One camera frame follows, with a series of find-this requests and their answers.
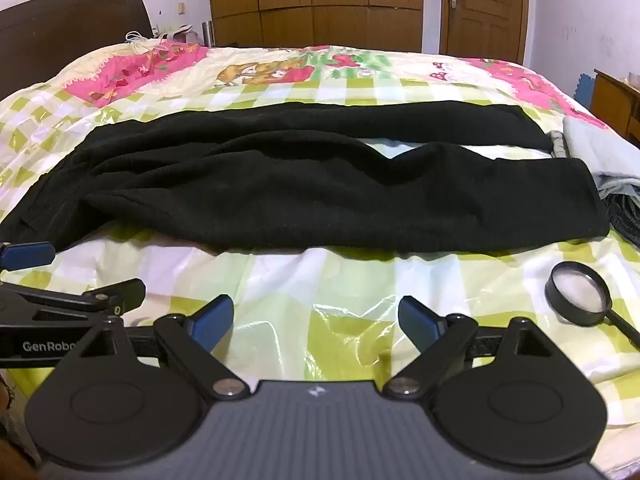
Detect checked printed bed blanket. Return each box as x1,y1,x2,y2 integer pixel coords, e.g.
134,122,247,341
0,42,640,471

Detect brown wooden wardrobe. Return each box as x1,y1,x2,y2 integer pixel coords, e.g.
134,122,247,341
206,0,427,54

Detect grey bag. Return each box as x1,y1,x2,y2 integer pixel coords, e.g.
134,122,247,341
160,25,199,46

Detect dark garment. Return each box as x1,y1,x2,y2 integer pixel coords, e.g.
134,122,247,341
602,192,640,249

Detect folded grey cloth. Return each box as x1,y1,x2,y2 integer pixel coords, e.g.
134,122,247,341
550,115,640,202

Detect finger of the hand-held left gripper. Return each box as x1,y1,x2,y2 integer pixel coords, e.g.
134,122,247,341
0,278,147,328
0,241,57,273

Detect dark wooden headboard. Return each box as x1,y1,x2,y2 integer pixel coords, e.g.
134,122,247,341
0,0,153,98

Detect wooden nightstand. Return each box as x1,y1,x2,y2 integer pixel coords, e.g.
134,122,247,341
592,67,640,147

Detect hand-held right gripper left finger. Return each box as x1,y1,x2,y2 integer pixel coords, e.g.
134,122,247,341
75,294,249,401

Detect brown wooden door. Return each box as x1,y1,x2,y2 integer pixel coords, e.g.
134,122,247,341
440,0,531,67

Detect black pants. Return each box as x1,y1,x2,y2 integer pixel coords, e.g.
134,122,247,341
0,101,611,256

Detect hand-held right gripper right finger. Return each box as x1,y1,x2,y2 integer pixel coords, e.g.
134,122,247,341
382,295,558,401

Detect black magnifying glass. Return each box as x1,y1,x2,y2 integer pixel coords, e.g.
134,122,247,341
549,261,640,349

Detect white cable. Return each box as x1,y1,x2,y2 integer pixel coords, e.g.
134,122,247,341
125,30,167,54

